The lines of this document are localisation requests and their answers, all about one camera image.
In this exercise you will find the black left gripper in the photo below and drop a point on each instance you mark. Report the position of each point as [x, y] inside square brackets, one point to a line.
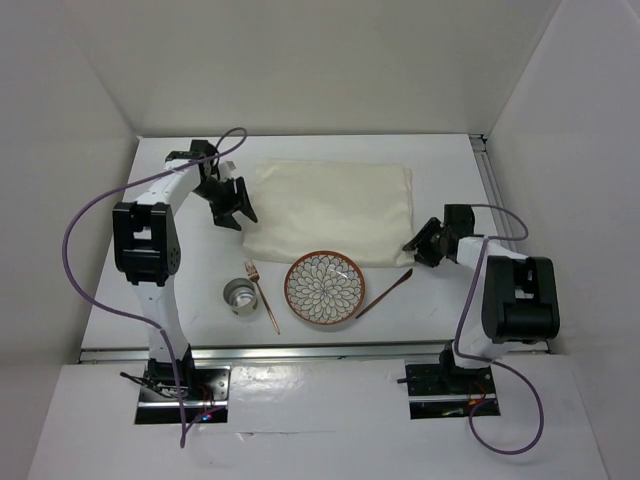
[232, 201]

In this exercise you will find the copper fork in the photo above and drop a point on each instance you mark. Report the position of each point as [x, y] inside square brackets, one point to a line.
[254, 277]

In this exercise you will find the copper knife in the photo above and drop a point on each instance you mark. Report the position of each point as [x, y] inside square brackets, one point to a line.
[406, 276]

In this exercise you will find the cream cloth napkin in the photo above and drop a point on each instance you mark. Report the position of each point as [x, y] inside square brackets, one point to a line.
[363, 211]

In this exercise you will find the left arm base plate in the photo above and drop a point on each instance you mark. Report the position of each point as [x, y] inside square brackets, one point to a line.
[204, 402]

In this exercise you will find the small metal cup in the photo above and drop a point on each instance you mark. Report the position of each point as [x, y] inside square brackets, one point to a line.
[241, 297]

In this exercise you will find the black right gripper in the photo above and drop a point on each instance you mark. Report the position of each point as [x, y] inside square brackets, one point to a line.
[421, 240]

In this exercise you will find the aluminium front rail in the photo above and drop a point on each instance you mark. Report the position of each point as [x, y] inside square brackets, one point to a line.
[294, 353]

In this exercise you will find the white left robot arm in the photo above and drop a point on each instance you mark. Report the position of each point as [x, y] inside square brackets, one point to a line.
[147, 249]

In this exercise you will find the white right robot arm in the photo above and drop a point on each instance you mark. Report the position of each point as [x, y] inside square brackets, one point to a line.
[512, 298]

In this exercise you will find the aluminium right side rail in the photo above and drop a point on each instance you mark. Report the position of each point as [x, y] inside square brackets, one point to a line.
[517, 197]

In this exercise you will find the floral patterned plate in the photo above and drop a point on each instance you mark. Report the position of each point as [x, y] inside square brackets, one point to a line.
[324, 288]

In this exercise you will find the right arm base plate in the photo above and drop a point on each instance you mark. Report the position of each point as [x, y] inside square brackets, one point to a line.
[434, 394]

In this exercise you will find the aluminium rail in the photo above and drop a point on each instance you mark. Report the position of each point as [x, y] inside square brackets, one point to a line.
[294, 353]
[517, 197]

